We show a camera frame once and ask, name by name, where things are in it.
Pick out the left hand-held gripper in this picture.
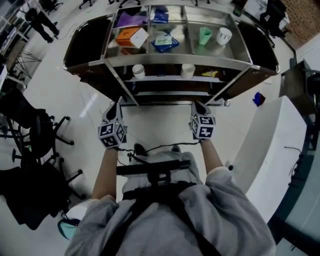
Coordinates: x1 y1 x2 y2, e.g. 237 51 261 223
97 101 128 150

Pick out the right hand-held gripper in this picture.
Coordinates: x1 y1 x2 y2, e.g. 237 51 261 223
188 101 216 140

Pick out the white cup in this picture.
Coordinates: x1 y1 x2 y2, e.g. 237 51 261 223
180 63 196 80
131 64 146 80

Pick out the steel shelf cart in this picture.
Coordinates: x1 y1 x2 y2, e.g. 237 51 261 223
62 6 281 108

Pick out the person's right forearm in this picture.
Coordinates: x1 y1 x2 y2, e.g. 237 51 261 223
199 138 225 176

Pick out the person's left forearm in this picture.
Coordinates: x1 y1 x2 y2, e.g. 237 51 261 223
91 147 120 201

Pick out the person's left shoe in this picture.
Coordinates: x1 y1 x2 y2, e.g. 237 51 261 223
133 143 148 157

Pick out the blue floor object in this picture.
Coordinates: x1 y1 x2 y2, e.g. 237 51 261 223
252 91 266 107

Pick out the black chest-mounted device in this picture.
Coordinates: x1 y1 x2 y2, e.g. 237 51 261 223
116 159 192 186

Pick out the blue packet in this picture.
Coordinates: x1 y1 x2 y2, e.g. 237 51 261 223
151 31 180 53

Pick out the green paper cup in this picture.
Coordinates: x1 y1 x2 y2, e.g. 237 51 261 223
198 26 213 46

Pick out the orange box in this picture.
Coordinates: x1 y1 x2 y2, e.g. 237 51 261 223
115 26 141 47

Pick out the pale green sachet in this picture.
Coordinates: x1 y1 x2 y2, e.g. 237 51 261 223
154 34 173 46

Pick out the white striped mug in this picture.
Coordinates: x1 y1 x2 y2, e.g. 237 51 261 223
216 27 233 46

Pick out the white bathtub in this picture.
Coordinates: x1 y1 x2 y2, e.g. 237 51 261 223
226 96 308 223

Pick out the black office chair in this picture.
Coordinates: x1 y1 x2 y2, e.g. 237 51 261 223
0 149 87 231
0 88 75 161

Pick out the purple folder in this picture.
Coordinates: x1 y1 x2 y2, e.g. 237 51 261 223
116 11 151 30

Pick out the black chest harness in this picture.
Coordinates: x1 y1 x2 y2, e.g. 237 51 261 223
99 181 221 256

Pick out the blue box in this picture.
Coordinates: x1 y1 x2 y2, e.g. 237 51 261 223
149 12 170 25

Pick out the dark wooden cabinet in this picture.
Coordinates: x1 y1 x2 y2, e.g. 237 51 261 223
279 58 320 116

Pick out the black bathtub faucet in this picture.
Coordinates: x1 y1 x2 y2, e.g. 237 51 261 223
284 146 304 157

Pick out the person's grey shirt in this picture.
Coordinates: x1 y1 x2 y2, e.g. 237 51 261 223
64 151 277 256

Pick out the black jacket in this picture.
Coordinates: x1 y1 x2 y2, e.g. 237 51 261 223
259 0 288 38

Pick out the teal backpack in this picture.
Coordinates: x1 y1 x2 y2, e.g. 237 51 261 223
57 217 81 241

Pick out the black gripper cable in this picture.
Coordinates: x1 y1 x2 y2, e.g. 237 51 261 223
116 147 136 161
144 139 205 154

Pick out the black wire frame table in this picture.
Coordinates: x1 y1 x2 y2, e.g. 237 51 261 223
9 48 42 80

